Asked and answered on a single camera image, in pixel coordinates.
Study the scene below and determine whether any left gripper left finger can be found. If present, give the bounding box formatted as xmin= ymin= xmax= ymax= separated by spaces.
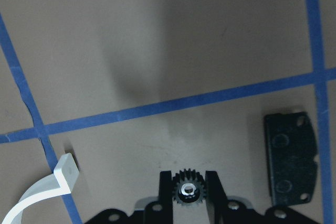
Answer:
xmin=159 ymin=171 xmax=173 ymax=224

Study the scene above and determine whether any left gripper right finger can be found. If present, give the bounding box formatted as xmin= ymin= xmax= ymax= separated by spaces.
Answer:
xmin=205 ymin=170 xmax=228 ymax=224

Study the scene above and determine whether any small black bearing gear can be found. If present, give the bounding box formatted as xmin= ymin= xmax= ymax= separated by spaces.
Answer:
xmin=172 ymin=168 xmax=206 ymax=206

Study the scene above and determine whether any black brake pad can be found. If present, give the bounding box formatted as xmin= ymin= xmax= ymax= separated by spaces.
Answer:
xmin=264 ymin=112 xmax=318 ymax=206

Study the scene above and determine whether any white curved plastic bracket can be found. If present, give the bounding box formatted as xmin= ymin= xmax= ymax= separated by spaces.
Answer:
xmin=2 ymin=153 xmax=79 ymax=224

